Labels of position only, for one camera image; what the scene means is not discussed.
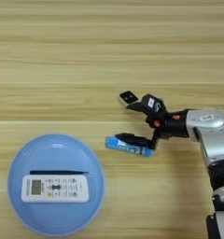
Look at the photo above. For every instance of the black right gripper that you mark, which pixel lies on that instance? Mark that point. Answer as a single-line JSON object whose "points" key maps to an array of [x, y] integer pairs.
{"points": [[174, 126]]}

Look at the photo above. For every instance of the white remote control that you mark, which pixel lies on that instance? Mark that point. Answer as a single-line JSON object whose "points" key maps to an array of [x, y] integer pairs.
{"points": [[54, 188]]}

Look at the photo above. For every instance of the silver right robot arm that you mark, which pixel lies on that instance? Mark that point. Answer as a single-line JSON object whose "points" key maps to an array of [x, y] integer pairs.
{"points": [[215, 140]]}

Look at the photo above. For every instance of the black box with white label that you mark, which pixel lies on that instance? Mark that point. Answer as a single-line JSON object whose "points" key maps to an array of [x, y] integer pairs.
{"points": [[152, 102]]}

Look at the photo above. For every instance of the small black-topped white cube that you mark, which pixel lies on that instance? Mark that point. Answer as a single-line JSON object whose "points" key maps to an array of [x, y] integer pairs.
{"points": [[128, 98]]}

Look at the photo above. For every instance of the blue tube with label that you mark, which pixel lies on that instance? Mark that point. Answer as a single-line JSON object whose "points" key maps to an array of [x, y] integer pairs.
{"points": [[114, 143]]}

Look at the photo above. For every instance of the light blue round plate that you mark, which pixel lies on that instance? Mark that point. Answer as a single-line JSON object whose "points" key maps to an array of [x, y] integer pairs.
{"points": [[54, 217]]}

